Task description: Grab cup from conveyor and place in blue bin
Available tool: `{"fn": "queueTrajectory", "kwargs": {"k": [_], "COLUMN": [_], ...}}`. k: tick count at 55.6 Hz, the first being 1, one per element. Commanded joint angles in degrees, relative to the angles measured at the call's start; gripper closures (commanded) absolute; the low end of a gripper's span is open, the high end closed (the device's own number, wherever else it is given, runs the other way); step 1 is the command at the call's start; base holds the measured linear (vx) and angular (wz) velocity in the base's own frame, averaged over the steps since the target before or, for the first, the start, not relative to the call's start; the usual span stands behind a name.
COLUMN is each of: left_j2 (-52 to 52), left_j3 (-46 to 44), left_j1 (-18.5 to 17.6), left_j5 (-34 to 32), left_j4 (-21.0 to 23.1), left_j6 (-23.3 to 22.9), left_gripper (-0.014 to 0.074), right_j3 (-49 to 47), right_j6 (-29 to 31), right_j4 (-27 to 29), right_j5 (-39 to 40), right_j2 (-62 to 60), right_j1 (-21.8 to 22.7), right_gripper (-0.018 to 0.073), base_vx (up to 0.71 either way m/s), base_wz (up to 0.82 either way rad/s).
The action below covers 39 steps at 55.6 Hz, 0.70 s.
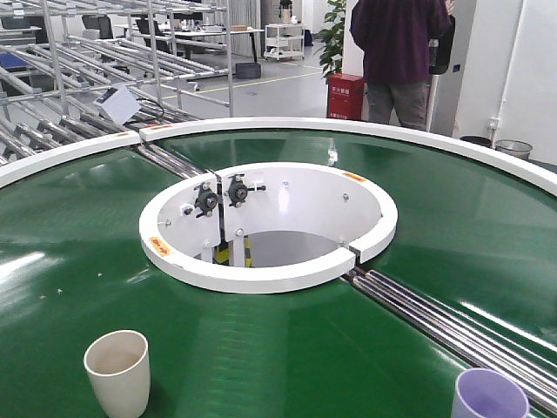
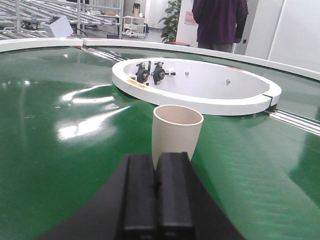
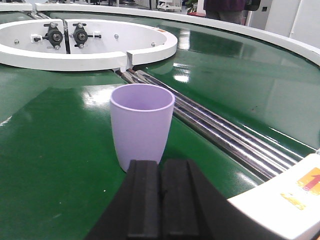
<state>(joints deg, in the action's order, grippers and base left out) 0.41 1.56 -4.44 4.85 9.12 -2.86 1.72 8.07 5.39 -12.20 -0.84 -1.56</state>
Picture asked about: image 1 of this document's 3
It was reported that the cream plastic cup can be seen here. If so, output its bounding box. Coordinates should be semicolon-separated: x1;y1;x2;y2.
84;330;151;417

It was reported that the lavender plastic cup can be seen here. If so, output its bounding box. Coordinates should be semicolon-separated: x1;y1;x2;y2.
451;368;530;418

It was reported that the steel conveyor rollers far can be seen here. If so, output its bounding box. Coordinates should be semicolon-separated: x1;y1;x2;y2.
134;144;206;179

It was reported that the green circular conveyor belt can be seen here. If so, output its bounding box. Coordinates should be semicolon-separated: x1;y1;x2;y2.
1;130;556;417

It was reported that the white outer conveyor rim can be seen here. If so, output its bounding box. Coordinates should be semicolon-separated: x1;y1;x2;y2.
1;117;556;195

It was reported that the red fire extinguisher box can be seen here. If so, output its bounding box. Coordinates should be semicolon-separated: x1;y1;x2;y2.
326;73;365;121

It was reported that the dark grey floor box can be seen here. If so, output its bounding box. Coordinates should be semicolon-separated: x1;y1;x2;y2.
235;62;262;80

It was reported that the green potted plant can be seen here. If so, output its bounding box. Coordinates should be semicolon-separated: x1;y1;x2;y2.
319;0;346;78

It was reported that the white shelving cart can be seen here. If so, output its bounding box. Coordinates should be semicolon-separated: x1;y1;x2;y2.
264;24;305;62

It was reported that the white control box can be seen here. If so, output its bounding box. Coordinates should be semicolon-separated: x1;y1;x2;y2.
92;85;141;125

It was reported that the office desk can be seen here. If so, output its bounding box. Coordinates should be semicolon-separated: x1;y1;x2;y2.
113;24;265;62

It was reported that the person in purple jacket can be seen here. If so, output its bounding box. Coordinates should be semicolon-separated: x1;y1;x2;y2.
350;0;454;131

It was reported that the metal roller rack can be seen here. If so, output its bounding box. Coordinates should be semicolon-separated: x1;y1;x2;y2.
1;1;232;165

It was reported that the white inner conveyor ring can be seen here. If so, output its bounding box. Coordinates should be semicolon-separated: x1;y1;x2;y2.
138;161;399;295

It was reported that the grey wire waste basket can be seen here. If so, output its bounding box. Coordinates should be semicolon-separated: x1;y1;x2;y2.
495;139;533;160

